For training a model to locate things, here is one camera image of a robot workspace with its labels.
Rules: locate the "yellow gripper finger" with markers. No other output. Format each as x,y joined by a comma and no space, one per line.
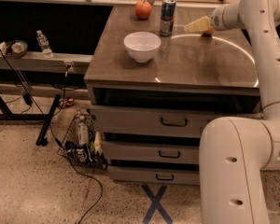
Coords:
198,25

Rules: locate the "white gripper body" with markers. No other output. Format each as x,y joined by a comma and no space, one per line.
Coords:
216,20

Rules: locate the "orange fruit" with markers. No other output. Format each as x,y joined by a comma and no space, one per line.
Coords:
209,31

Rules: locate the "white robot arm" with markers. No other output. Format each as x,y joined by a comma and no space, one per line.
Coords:
233,151

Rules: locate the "energy drink can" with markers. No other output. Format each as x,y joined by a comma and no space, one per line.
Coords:
167,17

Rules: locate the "red apple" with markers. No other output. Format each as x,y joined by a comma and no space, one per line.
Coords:
142,10

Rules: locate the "white bowl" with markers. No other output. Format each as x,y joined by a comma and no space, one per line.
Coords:
142,46

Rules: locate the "grey drawer cabinet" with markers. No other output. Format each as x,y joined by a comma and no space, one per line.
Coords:
191,72

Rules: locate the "top grey drawer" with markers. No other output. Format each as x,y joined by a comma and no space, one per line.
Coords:
154,121

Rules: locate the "grey drawer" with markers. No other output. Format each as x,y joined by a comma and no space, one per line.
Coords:
125,151
148,175
154,121

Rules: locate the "middle grey drawer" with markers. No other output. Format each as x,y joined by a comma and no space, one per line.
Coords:
125,151

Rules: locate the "bottom grey drawer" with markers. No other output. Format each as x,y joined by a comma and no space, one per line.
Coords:
148,175

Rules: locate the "plastic bottle in basket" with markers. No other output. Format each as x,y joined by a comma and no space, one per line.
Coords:
82,132

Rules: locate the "clear water bottle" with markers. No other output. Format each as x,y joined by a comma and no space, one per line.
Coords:
44,44

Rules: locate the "grey side bench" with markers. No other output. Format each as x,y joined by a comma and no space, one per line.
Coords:
59,63

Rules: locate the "small bowl with items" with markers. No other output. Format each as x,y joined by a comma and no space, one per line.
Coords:
13,49

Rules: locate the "black desk leg left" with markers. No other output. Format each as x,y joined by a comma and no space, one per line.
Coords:
7,114

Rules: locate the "wire basket with trash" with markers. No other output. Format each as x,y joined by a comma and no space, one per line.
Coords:
90,155

